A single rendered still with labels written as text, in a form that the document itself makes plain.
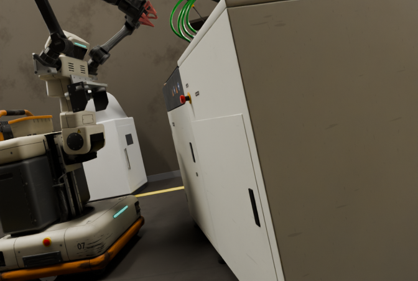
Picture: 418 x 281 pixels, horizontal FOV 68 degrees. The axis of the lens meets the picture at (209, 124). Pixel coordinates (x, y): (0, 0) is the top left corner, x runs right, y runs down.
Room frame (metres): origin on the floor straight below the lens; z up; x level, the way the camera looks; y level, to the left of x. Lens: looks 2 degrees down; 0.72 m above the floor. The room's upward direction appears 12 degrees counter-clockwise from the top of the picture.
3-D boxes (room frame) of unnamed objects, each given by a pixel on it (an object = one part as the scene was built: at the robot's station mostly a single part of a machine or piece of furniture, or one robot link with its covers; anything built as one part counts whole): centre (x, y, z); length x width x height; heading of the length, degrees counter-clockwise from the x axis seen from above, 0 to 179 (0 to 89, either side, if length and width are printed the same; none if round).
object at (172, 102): (1.74, 0.15, 0.87); 0.62 x 0.04 x 0.16; 15
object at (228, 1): (1.09, -0.12, 0.96); 0.70 x 0.22 x 0.03; 15
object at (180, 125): (1.74, 0.16, 0.44); 0.65 x 0.02 x 0.68; 15
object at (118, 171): (3.57, 1.22, 0.63); 0.64 x 0.55 x 1.27; 81
